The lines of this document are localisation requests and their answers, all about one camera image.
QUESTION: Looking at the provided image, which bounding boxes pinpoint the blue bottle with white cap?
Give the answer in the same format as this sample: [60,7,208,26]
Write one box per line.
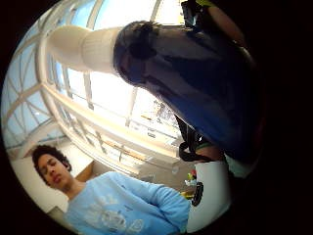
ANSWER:
[48,20,262,165]

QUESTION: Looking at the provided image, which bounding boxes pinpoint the colourful toy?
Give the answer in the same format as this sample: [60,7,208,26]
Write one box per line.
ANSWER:
[184,168,199,188]

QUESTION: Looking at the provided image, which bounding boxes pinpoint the black device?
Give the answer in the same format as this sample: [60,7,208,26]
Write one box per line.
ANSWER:
[191,181,205,208]

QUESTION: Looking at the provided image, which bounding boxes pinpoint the the person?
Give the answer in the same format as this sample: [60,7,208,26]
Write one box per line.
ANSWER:
[31,144,192,235]

